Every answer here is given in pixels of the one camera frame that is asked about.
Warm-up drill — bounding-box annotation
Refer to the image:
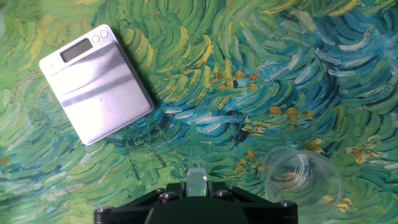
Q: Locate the clear glass mug with handle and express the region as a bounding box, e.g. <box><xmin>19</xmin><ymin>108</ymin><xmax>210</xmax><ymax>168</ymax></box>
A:
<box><xmin>185</xmin><ymin>167</ymin><xmax>208</xmax><ymax>197</ymax></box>

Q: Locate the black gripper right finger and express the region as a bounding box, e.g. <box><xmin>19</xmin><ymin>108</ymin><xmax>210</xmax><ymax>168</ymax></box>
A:
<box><xmin>206</xmin><ymin>180</ymin><xmax>299</xmax><ymax>224</ymax></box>

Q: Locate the clear plastic cup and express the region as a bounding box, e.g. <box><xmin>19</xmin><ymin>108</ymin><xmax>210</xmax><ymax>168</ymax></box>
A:
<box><xmin>261</xmin><ymin>146</ymin><xmax>343</xmax><ymax>224</ymax></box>

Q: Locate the green blue painted tablecloth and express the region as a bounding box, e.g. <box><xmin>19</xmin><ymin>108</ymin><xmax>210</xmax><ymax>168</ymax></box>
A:
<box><xmin>0</xmin><ymin>0</ymin><xmax>398</xmax><ymax>224</ymax></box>

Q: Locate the silver digital pocket scale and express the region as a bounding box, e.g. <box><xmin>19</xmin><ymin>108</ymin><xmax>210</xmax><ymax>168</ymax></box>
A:
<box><xmin>38</xmin><ymin>23</ymin><xmax>155</xmax><ymax>147</ymax></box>

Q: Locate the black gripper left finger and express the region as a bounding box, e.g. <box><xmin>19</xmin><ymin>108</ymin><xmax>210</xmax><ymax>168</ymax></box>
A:
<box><xmin>93</xmin><ymin>182</ymin><xmax>187</xmax><ymax>224</ymax></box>

